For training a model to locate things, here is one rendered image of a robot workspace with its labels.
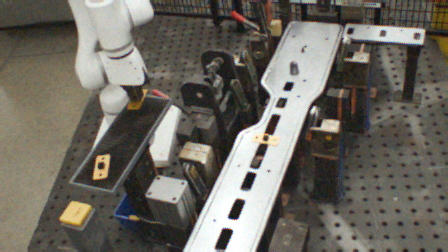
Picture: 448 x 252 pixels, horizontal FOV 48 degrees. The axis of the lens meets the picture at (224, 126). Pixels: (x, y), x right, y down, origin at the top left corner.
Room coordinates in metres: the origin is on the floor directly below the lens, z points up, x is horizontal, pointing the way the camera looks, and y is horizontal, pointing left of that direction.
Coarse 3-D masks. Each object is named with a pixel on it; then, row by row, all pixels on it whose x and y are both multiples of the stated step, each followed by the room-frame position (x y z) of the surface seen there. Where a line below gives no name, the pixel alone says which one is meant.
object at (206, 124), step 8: (192, 120) 1.16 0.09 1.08; (200, 120) 1.15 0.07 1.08; (208, 120) 1.15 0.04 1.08; (200, 128) 1.12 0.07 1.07; (208, 128) 1.11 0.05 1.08; (216, 128) 1.15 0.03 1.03; (200, 136) 1.13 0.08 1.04; (208, 136) 1.11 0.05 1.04; (216, 136) 1.14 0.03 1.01; (208, 144) 1.11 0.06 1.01; (216, 144) 1.13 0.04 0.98; (216, 152) 1.14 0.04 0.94; (216, 160) 1.13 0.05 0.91
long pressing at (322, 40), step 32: (288, 32) 1.64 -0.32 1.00; (320, 32) 1.59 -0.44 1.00; (288, 64) 1.44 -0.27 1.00; (320, 64) 1.40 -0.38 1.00; (288, 96) 1.27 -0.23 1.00; (256, 128) 1.15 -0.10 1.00; (288, 128) 1.12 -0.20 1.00; (288, 160) 0.99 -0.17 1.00; (224, 192) 0.92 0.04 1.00; (256, 192) 0.89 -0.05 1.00; (224, 224) 0.81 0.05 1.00; (256, 224) 0.79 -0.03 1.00
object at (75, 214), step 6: (72, 204) 0.85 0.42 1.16; (78, 204) 0.85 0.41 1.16; (84, 204) 0.84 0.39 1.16; (66, 210) 0.84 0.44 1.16; (72, 210) 0.83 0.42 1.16; (78, 210) 0.83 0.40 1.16; (84, 210) 0.82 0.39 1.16; (90, 210) 0.83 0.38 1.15; (66, 216) 0.82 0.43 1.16; (72, 216) 0.81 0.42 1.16; (78, 216) 0.81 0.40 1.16; (84, 216) 0.81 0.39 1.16; (66, 222) 0.80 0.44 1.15; (72, 222) 0.79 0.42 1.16; (78, 222) 0.79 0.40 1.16
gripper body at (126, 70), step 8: (104, 56) 1.14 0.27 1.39; (128, 56) 1.12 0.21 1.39; (136, 56) 1.13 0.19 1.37; (112, 64) 1.13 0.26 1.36; (120, 64) 1.12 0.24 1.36; (128, 64) 1.12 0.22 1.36; (136, 64) 1.12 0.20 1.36; (144, 64) 1.15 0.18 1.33; (112, 72) 1.13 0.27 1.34; (120, 72) 1.13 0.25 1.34; (128, 72) 1.12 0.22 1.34; (136, 72) 1.11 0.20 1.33; (112, 80) 1.14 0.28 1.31; (120, 80) 1.13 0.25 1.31; (128, 80) 1.12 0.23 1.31; (136, 80) 1.11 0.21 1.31
